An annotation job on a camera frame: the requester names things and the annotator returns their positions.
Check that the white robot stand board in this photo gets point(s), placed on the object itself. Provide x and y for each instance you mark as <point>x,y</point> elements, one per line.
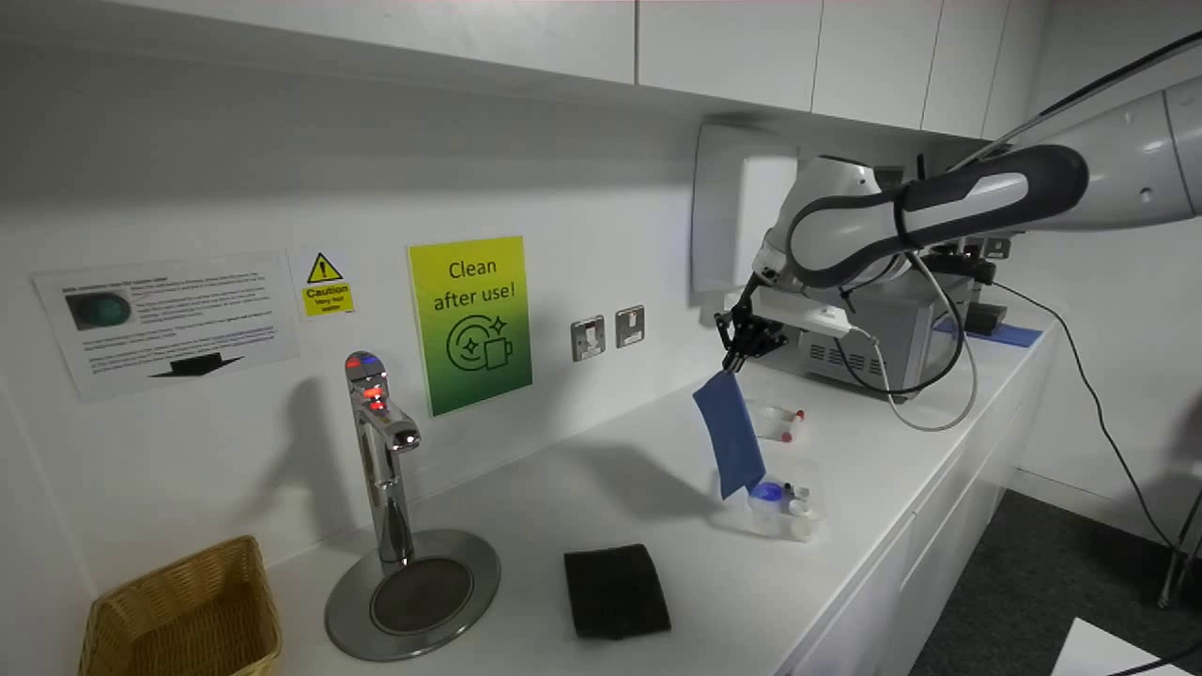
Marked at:
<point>1112,651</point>

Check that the yellow warning sign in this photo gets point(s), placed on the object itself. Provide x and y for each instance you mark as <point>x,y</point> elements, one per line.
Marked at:
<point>328,286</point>

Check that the white narrow upper cabinet door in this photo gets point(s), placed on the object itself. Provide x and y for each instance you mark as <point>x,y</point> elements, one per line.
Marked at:
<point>965,60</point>

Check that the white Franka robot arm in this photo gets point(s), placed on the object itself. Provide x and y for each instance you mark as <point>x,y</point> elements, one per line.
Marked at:
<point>1128,175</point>

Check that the silver wall socket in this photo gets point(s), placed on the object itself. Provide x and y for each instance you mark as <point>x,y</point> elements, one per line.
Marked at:
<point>586,338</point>
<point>628,323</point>

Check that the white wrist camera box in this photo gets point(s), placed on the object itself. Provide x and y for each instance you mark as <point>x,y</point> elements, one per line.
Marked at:
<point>809,309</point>

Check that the white information poster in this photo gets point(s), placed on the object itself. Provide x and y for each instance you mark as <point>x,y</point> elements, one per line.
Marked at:
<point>190,313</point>

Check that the white base cabinet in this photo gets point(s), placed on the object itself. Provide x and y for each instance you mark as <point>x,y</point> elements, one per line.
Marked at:
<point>912,565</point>

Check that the blue flat pad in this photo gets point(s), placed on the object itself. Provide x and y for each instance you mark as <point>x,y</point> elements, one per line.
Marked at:
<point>1015,334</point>

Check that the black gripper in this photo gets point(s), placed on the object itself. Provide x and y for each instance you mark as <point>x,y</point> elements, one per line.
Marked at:
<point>756,322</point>

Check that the black hand towel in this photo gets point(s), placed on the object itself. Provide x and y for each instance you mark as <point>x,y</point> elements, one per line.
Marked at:
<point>618,590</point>

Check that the blue hand towel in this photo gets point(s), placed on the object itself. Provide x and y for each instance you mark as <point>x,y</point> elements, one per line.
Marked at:
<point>730,434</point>

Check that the green clean after use poster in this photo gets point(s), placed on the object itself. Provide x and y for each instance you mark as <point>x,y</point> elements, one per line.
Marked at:
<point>470,323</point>

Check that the white paper towel dispenser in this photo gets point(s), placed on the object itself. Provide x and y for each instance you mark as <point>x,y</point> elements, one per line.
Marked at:
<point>725,202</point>

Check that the chrome water tap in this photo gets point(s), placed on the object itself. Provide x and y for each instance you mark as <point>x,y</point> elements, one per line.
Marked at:
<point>382,462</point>

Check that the small black box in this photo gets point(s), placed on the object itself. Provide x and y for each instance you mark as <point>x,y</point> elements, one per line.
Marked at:
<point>981,318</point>

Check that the silver countertop appliance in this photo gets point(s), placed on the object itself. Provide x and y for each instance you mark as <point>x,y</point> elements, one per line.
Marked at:
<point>896,331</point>

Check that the white wide upper cabinet door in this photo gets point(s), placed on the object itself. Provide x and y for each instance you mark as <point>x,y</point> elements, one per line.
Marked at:
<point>437,30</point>

